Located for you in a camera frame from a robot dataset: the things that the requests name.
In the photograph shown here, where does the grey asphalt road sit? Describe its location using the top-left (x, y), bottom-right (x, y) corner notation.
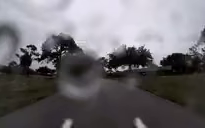
top-left (0, 74), bottom-right (205, 128)

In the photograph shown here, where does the broad dark tree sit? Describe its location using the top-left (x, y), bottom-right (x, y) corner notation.
top-left (39, 32), bottom-right (86, 73)

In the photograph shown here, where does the robot's own part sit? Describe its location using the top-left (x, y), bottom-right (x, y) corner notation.
top-left (132, 116), bottom-right (148, 128)
top-left (61, 117), bottom-right (74, 128)

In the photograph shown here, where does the dark bushy tree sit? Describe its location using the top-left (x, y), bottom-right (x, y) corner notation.
top-left (159, 52), bottom-right (192, 75)

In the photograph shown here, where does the small dark tree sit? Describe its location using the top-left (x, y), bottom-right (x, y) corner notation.
top-left (15, 43), bottom-right (41, 75)

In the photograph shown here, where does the green grass verge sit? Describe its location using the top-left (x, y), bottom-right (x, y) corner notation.
top-left (0, 73), bottom-right (60, 123)
top-left (136, 71), bottom-right (205, 118)

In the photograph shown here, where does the group of dark trees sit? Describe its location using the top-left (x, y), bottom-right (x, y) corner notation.
top-left (101, 44), bottom-right (155, 73)

